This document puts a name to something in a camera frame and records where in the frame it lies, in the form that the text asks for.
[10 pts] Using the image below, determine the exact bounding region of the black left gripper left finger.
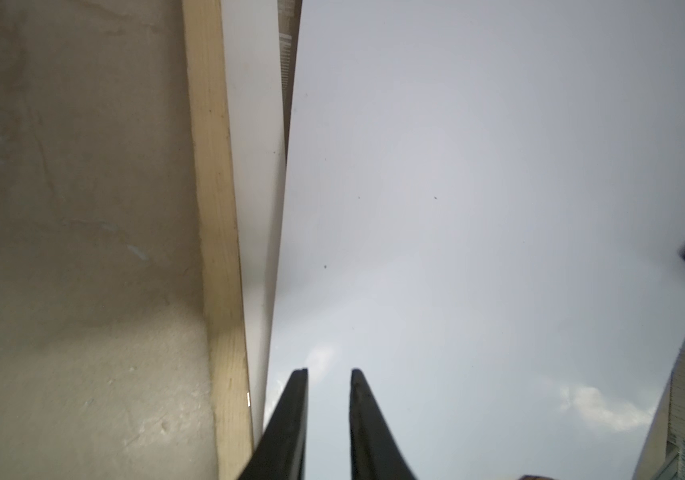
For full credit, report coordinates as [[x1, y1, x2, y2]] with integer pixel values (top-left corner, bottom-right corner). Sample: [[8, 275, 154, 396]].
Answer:
[[238, 369, 308, 480]]

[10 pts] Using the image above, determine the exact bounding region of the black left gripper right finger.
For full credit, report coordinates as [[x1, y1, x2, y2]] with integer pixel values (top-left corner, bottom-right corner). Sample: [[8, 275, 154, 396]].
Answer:
[[349, 369, 416, 480]]

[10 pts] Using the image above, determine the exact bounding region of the colour landscape photo underneath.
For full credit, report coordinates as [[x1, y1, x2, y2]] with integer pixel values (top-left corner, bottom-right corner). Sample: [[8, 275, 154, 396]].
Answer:
[[266, 1, 685, 479]]

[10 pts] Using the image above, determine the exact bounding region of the light wooden picture frame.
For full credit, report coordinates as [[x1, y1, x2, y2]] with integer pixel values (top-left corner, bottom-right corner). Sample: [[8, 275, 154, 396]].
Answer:
[[182, 0, 254, 479]]

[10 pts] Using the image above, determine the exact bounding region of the black white landscape photo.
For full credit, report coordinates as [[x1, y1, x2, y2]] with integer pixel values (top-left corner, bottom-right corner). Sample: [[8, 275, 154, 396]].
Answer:
[[222, 0, 286, 440]]

